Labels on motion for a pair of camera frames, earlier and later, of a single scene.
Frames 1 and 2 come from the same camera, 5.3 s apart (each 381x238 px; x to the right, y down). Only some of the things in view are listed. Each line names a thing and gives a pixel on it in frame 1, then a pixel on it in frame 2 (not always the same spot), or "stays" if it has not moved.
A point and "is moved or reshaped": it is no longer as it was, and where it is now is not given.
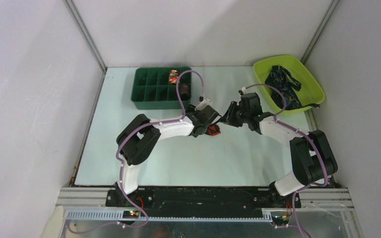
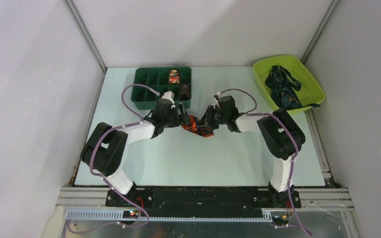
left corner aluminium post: x=86 y=33 stays
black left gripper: x=194 y=112 → x=184 y=117
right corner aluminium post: x=314 y=40 stays
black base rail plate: x=203 y=202 stays
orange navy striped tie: x=213 y=130 is moved or reshaped
